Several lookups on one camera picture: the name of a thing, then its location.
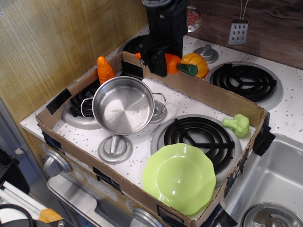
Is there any silver back stove knob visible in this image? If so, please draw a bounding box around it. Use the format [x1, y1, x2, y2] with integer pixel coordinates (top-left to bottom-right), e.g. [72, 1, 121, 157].
[194, 44, 219, 64]

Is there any front right black burner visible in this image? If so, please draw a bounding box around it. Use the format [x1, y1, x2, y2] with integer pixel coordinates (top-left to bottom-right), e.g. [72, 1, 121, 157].
[150, 114, 242, 187]

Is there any silver middle stove knob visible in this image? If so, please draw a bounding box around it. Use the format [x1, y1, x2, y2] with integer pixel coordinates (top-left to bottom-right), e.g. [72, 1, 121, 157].
[149, 101, 168, 124]

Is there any orange toy carrot green top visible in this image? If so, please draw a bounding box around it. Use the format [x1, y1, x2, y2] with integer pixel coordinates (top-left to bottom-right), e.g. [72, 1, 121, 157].
[134, 52, 198, 78]

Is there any brown cardboard fence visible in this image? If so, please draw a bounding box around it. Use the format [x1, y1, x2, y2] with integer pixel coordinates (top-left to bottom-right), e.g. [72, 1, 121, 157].
[36, 67, 269, 227]

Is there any black cable loop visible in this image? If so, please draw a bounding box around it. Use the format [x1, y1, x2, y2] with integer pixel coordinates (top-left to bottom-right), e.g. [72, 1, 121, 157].
[0, 203, 35, 227]

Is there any silver oven door handle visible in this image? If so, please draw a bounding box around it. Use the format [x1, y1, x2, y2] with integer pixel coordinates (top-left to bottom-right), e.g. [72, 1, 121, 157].
[47, 175, 112, 227]

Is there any orange cloth scrap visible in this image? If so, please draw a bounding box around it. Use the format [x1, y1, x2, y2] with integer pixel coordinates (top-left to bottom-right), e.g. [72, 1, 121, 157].
[38, 209, 62, 223]

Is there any silver sink basin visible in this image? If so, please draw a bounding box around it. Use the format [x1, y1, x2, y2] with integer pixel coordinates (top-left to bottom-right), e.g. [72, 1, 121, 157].
[224, 134, 303, 227]

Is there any metal skimmer ladle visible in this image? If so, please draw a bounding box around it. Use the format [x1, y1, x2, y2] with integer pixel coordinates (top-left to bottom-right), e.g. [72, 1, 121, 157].
[187, 0, 202, 33]

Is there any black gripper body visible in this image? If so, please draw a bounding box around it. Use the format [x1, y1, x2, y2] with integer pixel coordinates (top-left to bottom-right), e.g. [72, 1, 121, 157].
[140, 0, 187, 57]

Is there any green toy broccoli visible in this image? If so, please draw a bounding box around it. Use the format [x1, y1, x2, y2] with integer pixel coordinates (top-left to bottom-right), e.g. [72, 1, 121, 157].
[222, 113, 250, 138]

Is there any orange toy carrot tip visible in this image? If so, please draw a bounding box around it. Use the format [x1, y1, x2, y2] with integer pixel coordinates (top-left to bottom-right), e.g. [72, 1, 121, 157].
[97, 56, 116, 85]

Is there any metal slotted spatula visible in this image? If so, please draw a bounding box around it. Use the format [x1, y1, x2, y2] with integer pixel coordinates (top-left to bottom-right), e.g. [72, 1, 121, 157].
[228, 0, 249, 45]

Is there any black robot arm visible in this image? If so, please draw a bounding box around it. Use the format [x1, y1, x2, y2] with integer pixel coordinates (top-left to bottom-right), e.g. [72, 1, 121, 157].
[138, 0, 187, 77]

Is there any front left black burner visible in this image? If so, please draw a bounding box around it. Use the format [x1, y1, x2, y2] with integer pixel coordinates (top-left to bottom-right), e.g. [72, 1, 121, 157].
[62, 80, 101, 130]

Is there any orange toy pumpkin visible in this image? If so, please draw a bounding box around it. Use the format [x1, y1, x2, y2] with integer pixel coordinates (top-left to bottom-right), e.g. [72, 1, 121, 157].
[181, 53, 209, 79]

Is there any silver stove knob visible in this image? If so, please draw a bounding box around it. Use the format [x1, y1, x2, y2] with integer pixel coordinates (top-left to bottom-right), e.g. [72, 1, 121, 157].
[149, 101, 168, 124]
[194, 44, 219, 64]
[98, 135, 133, 165]

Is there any back right black burner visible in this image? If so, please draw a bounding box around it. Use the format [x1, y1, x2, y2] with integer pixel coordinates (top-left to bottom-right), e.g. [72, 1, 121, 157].
[205, 61, 284, 111]

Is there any small steel pot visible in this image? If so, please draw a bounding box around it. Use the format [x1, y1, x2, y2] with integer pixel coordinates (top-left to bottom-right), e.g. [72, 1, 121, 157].
[92, 76, 167, 135]

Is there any silver oven dial left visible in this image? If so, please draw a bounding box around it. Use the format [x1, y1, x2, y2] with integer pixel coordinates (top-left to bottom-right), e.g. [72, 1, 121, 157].
[43, 149, 72, 177]

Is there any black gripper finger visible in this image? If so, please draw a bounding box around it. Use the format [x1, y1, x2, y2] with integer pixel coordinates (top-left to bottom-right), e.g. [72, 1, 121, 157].
[148, 50, 168, 77]
[139, 52, 154, 67]

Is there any silver oven dial right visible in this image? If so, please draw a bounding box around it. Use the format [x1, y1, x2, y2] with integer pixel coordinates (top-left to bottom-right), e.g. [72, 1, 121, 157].
[130, 208, 163, 227]

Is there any silver front stove knob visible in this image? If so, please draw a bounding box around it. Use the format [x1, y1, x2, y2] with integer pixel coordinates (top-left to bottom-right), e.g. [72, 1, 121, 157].
[98, 135, 133, 165]

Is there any light green plastic plate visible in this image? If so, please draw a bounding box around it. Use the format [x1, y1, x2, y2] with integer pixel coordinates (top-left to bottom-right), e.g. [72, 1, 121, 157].
[143, 143, 216, 216]

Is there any silver oven dial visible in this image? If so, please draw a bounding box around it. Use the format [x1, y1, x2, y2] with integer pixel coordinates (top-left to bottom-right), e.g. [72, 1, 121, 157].
[43, 149, 72, 177]
[130, 208, 163, 227]

